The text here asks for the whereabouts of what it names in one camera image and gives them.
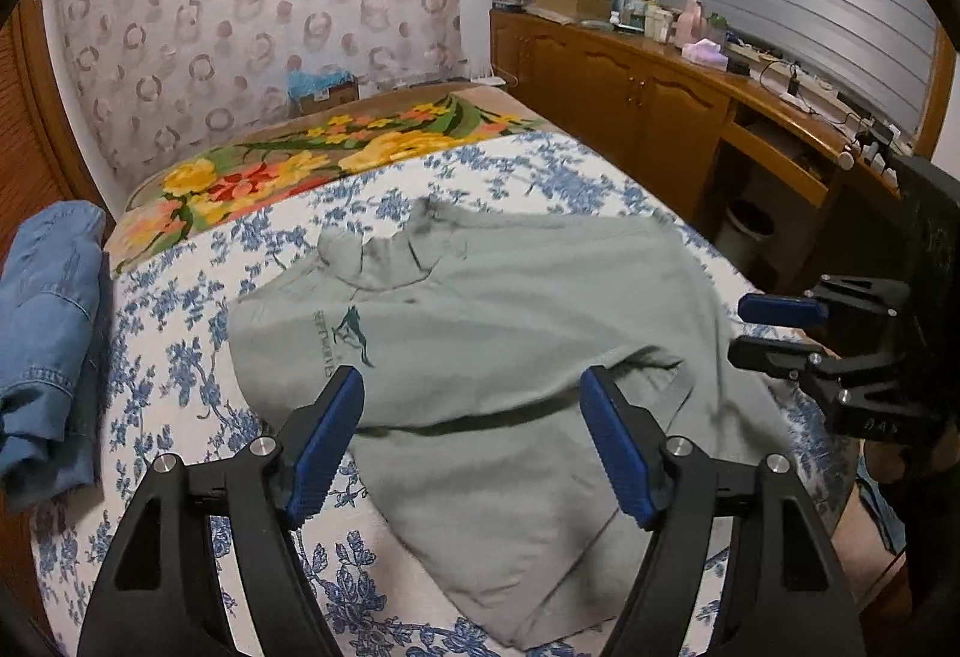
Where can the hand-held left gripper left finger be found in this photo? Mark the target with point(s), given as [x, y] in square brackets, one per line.
[330, 439]

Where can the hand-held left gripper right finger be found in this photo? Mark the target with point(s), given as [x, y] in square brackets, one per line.
[615, 447]

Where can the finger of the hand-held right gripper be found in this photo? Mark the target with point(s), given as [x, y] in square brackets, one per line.
[780, 310]
[772, 357]

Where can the grey-green pants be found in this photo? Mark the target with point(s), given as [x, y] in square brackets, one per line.
[487, 327]

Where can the white trash bin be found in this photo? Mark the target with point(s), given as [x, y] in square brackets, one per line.
[750, 233]

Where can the blue floral bedsheet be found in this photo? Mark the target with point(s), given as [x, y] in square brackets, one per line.
[187, 327]

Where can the white power strip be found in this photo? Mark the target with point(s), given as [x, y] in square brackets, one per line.
[810, 87]

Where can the person's leg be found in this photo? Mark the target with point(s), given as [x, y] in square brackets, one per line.
[862, 544]

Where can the pink tissue pack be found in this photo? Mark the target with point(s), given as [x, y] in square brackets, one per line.
[705, 55]

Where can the yellow flower blanket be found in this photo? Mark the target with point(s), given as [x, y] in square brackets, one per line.
[247, 177]

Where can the wooden cabinet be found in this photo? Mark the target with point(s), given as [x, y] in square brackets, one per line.
[600, 79]

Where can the blue denim garment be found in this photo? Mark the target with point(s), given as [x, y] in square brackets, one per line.
[52, 327]

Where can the pink bottle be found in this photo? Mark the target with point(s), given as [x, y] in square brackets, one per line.
[690, 23]

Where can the cluster of small bottles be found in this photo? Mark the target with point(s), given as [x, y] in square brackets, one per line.
[645, 16]

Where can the small cardboard box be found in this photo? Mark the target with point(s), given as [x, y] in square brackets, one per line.
[330, 98]

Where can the light blue cloth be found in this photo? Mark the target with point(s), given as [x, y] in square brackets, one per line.
[319, 79]

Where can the flat cardboard box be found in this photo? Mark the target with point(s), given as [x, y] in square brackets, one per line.
[570, 3]

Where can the circle pattern curtain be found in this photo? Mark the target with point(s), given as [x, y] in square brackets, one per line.
[225, 27]

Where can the wooden louvered door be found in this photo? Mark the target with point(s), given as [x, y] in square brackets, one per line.
[22, 139]

